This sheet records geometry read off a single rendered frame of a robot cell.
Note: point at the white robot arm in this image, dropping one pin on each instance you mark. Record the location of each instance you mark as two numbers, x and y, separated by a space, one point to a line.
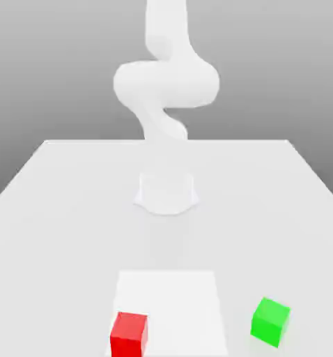
166 83

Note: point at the small green cube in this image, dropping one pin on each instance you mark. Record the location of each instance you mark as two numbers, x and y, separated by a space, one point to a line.
269 322

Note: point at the small red cube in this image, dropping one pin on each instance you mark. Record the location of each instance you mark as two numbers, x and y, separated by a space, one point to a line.
128 334

